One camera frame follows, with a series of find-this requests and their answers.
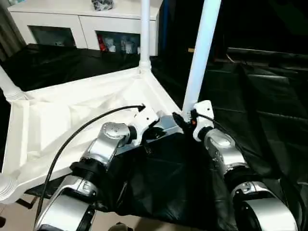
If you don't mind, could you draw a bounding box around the white plastic table leg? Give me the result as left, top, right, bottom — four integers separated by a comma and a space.
0, 174, 18, 201
181, 0, 222, 119
138, 0, 153, 75
0, 64, 27, 103

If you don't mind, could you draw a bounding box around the white plastic table top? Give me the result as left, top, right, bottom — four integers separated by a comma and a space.
0, 66, 186, 204

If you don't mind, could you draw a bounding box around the black mat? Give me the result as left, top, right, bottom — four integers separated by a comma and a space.
0, 43, 308, 231

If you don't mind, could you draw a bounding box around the black robot left foot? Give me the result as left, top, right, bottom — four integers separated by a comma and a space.
109, 224, 133, 231

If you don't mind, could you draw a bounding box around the large black furniture piece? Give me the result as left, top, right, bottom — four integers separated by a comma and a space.
159, 0, 308, 61

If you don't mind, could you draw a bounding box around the dark glass bowl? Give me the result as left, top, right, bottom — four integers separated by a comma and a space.
91, 0, 115, 12

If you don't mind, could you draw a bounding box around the white cabinet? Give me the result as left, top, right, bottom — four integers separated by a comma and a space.
7, 0, 160, 56

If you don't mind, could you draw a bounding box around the grey curtain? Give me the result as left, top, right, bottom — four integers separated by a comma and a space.
0, 0, 27, 58

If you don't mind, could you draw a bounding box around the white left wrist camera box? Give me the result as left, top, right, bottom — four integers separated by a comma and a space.
127, 106, 160, 146

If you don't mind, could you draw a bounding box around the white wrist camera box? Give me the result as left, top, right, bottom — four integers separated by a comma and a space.
127, 106, 160, 146
190, 100, 215, 142

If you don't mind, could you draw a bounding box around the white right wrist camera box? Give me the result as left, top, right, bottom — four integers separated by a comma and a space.
190, 100, 215, 142

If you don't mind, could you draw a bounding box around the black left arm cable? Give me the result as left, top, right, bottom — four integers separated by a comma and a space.
36, 104, 146, 228

